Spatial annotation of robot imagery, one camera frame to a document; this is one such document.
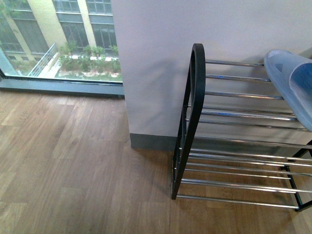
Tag light blue slipper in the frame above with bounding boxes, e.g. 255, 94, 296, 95
264, 50, 312, 131

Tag black metal shoe rack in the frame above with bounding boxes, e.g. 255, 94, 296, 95
171, 43, 312, 212

